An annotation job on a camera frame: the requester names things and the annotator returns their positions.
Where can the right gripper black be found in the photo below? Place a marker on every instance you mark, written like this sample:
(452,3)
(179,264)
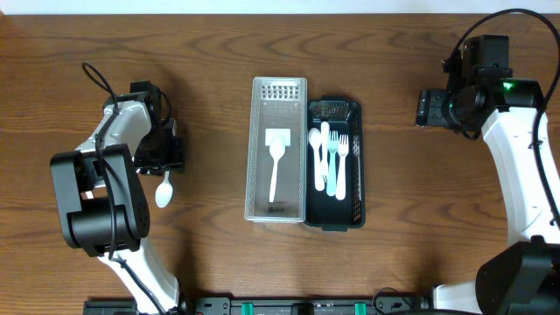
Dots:
(425,108)

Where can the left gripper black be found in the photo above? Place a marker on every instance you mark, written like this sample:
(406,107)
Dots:
(168,154)

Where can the white spoon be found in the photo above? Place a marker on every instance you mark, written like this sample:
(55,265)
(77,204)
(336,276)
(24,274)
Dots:
(164,192)
(314,140)

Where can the white spoon angled large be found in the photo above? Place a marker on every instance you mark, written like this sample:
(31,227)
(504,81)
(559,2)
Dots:
(276,150)

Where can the clear mesh plastic tray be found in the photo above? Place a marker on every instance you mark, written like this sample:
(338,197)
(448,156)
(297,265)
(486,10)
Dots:
(278,109)

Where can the white fork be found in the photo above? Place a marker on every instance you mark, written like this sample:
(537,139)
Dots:
(324,130)
(341,179)
(332,147)

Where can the black mesh plastic tray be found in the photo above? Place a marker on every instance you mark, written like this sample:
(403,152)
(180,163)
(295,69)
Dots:
(324,211)

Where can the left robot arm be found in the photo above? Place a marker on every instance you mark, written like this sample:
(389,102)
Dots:
(101,202)

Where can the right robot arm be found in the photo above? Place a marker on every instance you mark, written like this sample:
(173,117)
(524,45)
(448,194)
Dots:
(524,278)

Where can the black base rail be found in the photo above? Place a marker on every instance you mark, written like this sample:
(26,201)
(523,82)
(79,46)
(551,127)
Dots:
(385,301)

